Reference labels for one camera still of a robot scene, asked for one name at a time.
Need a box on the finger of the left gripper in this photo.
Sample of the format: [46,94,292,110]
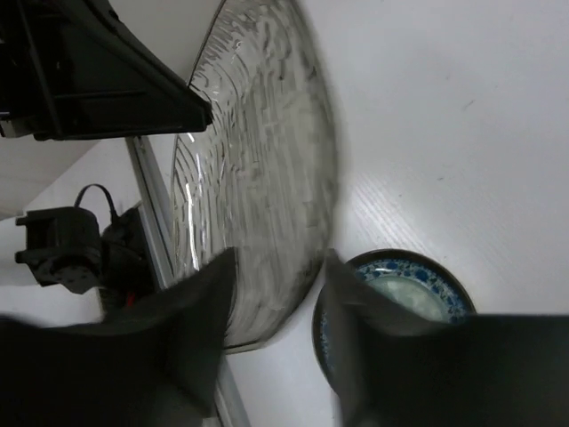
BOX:
[26,1,212,141]

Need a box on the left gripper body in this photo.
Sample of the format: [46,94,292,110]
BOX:
[1,1,58,141]

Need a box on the frosted square glass plate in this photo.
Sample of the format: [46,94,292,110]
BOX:
[171,1,338,351]

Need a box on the front aluminium rail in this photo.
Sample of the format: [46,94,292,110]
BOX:
[126,135,252,427]

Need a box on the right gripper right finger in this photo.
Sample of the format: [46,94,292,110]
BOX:
[322,251,568,426]

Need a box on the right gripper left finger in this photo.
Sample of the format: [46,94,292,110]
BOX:
[1,247,237,426]

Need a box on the blue patterned round plate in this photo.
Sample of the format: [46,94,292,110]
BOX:
[310,248,477,388]

